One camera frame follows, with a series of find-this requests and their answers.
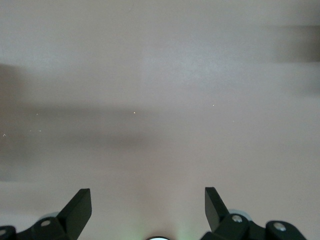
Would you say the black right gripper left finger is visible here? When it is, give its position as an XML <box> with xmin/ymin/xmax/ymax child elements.
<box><xmin>0</xmin><ymin>188</ymin><xmax>92</xmax><ymax>240</ymax></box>

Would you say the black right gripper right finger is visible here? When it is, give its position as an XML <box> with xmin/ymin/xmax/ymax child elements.
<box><xmin>199</xmin><ymin>186</ymin><xmax>307</xmax><ymax>240</ymax></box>

